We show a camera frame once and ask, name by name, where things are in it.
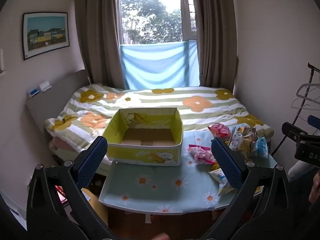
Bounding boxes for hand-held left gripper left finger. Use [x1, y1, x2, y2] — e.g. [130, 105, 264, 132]
[26, 136, 118, 240]

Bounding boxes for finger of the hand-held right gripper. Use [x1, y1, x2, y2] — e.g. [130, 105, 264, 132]
[307, 115, 320, 131]
[282, 122, 308, 142]

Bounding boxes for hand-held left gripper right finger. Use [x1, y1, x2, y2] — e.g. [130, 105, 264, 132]
[200, 137, 296, 240]

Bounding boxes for pink striped snack packet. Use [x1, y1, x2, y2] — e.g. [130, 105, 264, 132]
[187, 144, 217, 165]

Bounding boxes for yellow bear print storage box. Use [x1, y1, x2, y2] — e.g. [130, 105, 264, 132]
[102, 107, 184, 167]

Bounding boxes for person's right hand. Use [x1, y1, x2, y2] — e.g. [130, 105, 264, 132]
[309, 171, 320, 203]

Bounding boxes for yellow and blue snack packet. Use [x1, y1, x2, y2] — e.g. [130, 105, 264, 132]
[208, 166, 237, 197]

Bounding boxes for white cloth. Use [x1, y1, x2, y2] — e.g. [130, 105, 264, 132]
[288, 160, 318, 182]

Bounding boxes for white snack packet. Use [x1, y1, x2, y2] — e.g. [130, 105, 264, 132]
[229, 127, 244, 152]

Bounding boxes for grey clothes hanger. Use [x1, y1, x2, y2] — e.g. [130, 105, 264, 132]
[291, 83, 320, 115]

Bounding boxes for pink puffy snack packet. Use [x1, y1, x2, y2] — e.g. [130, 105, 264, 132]
[208, 122, 231, 140]

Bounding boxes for light blue snack packet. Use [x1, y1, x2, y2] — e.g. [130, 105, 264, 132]
[251, 137, 269, 158]

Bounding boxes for pink bed sheet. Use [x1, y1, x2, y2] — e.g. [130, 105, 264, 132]
[49, 135, 83, 153]

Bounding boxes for brown snack packet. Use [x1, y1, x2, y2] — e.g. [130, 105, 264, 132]
[237, 126, 258, 141]

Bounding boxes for black clothes rack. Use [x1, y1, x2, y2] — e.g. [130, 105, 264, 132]
[292, 62, 320, 123]

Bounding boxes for cardboard box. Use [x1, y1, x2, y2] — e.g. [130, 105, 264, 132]
[81, 187, 109, 227]

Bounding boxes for daisy print tablecloth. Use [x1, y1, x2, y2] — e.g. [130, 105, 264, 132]
[99, 130, 278, 215]

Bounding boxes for grey bed headboard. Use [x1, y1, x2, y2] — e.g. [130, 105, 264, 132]
[26, 69, 93, 135]

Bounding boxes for floral striped blanket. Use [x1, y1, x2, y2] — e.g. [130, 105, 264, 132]
[44, 84, 275, 170]

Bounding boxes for light blue hanging cloth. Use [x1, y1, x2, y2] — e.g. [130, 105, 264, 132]
[120, 41, 200, 90]

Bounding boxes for brown curtain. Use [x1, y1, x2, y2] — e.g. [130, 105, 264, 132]
[189, 0, 238, 93]
[74, 0, 125, 90]

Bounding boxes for framed picture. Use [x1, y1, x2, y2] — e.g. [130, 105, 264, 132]
[22, 12, 70, 61]

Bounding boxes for window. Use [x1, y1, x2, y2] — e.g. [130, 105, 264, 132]
[119, 0, 198, 45]

